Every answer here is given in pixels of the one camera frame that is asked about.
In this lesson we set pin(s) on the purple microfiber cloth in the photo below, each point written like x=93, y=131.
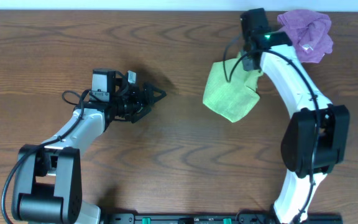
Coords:
x=308, y=31

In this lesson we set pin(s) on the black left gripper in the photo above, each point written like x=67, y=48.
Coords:
x=142, y=101

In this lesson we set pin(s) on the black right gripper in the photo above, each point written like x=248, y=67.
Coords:
x=248, y=66

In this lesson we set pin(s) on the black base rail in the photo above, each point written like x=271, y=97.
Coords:
x=245, y=218

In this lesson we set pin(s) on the green microfiber cloth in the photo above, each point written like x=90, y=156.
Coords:
x=233, y=100

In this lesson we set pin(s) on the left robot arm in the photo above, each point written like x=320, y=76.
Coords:
x=47, y=176

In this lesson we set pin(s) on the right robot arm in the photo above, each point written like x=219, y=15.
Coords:
x=315, y=139

